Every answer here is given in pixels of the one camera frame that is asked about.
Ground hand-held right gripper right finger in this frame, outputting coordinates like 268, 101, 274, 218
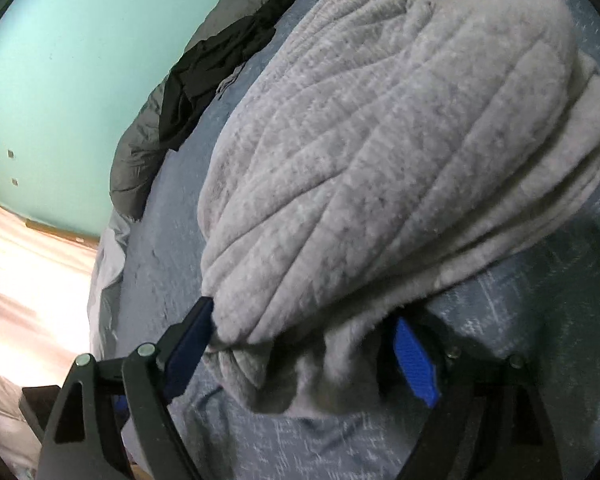
394, 315, 558, 480

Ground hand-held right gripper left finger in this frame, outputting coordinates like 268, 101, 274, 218
37, 297, 215, 480

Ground grey ribbed sweater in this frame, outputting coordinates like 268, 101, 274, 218
197, 0, 600, 416

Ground black clothes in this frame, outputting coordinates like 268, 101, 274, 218
159, 0, 282, 152

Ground blue patterned bed sheet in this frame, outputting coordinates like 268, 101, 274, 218
112, 0, 600, 480

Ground pink curtain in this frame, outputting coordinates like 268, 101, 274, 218
0, 194, 102, 471

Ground light grey blanket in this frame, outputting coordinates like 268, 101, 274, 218
86, 209, 133, 363

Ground dark grey rolled duvet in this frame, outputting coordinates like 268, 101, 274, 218
109, 0, 342, 222

